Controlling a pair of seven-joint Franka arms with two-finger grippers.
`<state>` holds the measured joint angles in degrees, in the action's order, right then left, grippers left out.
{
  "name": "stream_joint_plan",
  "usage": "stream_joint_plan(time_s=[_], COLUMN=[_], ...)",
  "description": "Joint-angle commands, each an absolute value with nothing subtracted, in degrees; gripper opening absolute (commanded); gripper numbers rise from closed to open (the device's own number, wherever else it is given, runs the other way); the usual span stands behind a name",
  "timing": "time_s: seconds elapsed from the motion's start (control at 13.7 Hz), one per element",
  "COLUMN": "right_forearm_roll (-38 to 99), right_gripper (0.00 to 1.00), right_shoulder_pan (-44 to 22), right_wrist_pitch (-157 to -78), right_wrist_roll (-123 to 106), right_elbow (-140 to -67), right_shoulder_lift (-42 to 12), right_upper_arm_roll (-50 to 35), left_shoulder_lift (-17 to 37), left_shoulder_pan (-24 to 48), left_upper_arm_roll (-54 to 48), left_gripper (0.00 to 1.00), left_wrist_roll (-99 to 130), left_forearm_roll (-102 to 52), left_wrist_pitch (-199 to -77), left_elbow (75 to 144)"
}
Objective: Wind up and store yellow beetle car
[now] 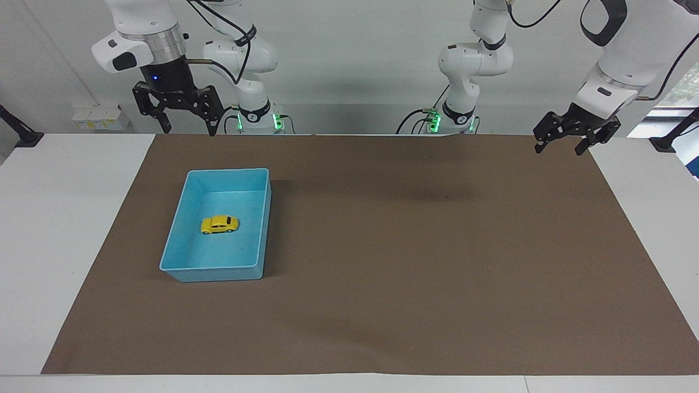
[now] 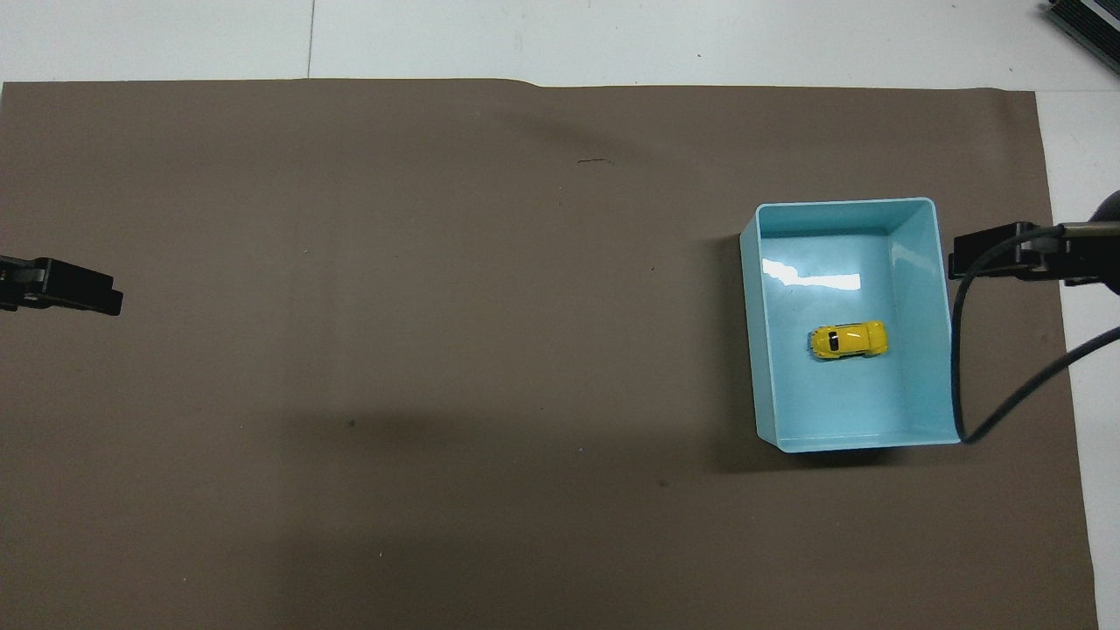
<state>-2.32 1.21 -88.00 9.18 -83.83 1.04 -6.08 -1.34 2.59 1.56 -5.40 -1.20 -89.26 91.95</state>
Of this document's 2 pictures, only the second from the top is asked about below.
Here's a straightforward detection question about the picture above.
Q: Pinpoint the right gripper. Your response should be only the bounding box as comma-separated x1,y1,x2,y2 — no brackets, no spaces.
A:
1060,188,1120,298

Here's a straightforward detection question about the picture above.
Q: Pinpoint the yellow toy beetle car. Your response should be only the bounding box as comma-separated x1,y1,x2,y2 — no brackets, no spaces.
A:
808,320,890,361

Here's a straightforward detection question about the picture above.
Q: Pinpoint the light blue plastic bin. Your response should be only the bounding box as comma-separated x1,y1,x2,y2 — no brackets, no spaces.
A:
739,198,963,454

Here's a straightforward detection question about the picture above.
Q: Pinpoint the dark striped object in corner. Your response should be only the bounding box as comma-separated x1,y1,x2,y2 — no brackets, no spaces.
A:
1039,0,1120,55

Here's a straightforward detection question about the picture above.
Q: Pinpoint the black cable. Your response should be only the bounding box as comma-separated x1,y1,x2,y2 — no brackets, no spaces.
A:
950,223,1120,445

